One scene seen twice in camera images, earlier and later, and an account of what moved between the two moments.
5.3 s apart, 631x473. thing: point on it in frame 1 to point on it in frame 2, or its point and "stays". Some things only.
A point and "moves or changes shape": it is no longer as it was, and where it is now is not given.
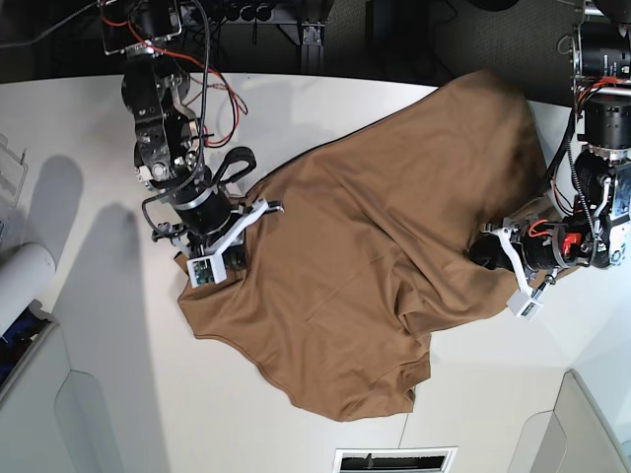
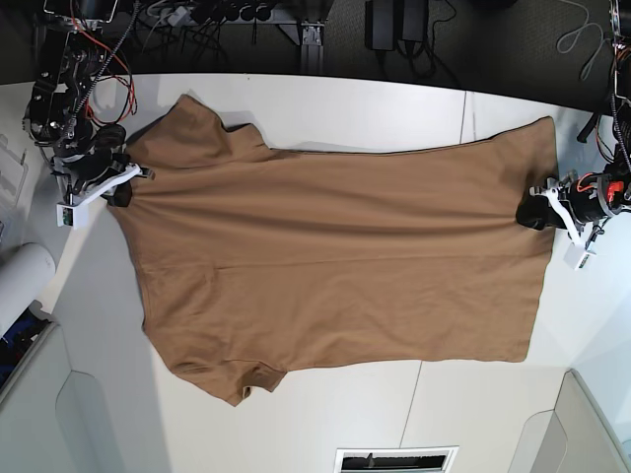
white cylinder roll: x=24 y=273 stays
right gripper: x=535 y=246 to x=582 y=199
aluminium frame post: x=312 y=53 stays
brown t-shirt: x=369 y=249 moves or changes shape
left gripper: x=207 y=227 to x=85 y=175
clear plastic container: x=13 y=172 stays
